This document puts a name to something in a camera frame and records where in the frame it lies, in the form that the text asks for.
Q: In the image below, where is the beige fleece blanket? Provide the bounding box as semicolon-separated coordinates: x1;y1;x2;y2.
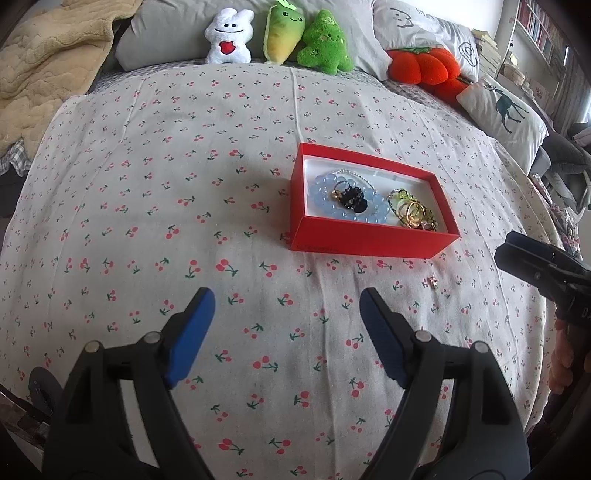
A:
0;0;144;160

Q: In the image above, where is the floral quilted cloth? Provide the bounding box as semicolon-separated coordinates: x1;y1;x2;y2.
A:
545;203;583;259

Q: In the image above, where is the white bookshelf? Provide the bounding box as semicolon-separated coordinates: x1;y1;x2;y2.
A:
501;0;591;100

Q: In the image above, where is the plaid cloth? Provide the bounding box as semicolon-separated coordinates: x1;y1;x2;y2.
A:
0;138;33;178

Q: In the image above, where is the red cardboard box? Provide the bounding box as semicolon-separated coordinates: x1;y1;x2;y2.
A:
288;142;461;258

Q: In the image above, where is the black beaded ring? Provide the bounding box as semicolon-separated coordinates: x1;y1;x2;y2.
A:
331;181;370;214

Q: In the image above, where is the white doodle pillow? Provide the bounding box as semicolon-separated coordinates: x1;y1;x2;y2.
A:
372;0;481;84

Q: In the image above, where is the white bunny plush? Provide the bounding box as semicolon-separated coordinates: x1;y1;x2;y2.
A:
205;8;256;65

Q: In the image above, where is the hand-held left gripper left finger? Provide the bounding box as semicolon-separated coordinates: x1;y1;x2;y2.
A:
44;287;218;480

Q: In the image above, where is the light blue bead bracelet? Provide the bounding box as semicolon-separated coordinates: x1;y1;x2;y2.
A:
308;172;386;226

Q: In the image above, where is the white deer print pillow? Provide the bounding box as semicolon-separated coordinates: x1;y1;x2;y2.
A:
456;76;550;169

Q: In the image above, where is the thin grey-green beaded bracelet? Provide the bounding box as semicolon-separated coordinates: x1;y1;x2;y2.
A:
337;168;393;185

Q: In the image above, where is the woven basket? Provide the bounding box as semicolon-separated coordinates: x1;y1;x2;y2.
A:
501;64;527;86

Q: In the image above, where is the green tree plush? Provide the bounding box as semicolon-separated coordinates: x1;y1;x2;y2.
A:
296;9;355;75

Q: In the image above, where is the yellow-green carrot plush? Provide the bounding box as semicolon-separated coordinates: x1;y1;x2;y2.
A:
263;0;306;63

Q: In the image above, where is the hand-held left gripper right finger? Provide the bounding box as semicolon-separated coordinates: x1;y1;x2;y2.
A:
359;287;532;480

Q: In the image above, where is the grey chair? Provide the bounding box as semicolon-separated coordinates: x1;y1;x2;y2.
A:
531;122;591;210

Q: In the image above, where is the orange pumpkin plush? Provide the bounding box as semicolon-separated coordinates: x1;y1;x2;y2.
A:
385;46;472;109

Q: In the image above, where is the person's right hand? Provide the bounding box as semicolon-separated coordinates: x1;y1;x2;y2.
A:
547;320;575;407

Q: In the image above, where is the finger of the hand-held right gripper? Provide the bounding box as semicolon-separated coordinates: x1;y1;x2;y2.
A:
505;231;591;278
495;244;578;296

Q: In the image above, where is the cherry print bedsheet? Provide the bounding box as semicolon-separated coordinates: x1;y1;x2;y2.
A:
0;62;561;480

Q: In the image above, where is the gold rings and green bracelet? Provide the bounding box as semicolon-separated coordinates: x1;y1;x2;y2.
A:
387;188;437;229

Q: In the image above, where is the stack of books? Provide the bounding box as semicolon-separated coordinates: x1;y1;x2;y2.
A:
471;28;502;79

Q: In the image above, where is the grey pillow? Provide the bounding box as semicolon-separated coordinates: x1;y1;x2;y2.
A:
115;0;391;81

